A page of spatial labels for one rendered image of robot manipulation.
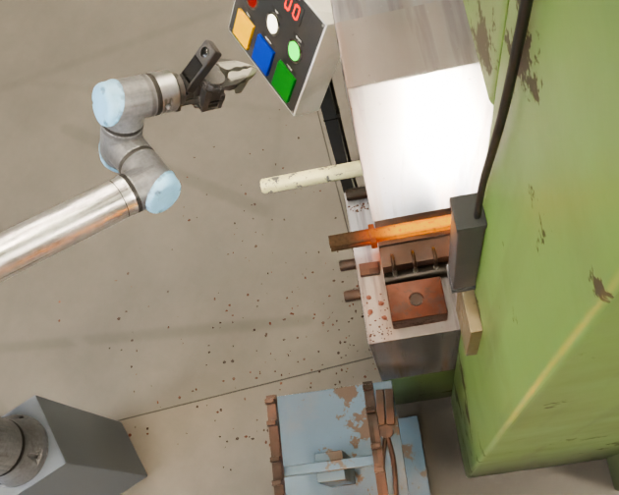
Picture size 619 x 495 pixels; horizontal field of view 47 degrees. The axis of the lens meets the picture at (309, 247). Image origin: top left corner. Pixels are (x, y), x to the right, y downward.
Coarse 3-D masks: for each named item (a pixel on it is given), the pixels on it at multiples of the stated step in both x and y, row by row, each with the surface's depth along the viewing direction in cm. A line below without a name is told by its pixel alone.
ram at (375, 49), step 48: (336, 0) 87; (384, 0) 86; (432, 0) 85; (384, 48) 83; (432, 48) 82; (384, 96) 85; (432, 96) 86; (480, 96) 87; (384, 144) 95; (432, 144) 97; (480, 144) 99; (384, 192) 109; (432, 192) 111
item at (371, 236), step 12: (444, 216) 156; (372, 228) 157; (384, 228) 157; (396, 228) 156; (408, 228) 156; (420, 228) 156; (432, 228) 155; (444, 228) 155; (336, 240) 157; (348, 240) 157; (360, 240) 156; (372, 240) 156; (384, 240) 157
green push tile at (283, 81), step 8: (280, 64) 173; (280, 72) 174; (288, 72) 172; (272, 80) 178; (280, 80) 175; (288, 80) 172; (296, 80) 171; (280, 88) 176; (288, 88) 173; (288, 96) 174
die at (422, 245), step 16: (448, 208) 158; (384, 224) 158; (400, 240) 156; (416, 240) 156; (432, 240) 156; (448, 240) 155; (384, 256) 156; (400, 256) 156; (416, 256) 155; (432, 256) 154; (448, 256) 154; (384, 272) 158
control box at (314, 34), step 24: (240, 0) 180; (264, 0) 171; (288, 0) 163; (312, 0) 159; (264, 24) 174; (288, 24) 166; (312, 24) 159; (288, 48) 169; (312, 48) 162; (336, 48) 164; (312, 72) 166; (312, 96) 174
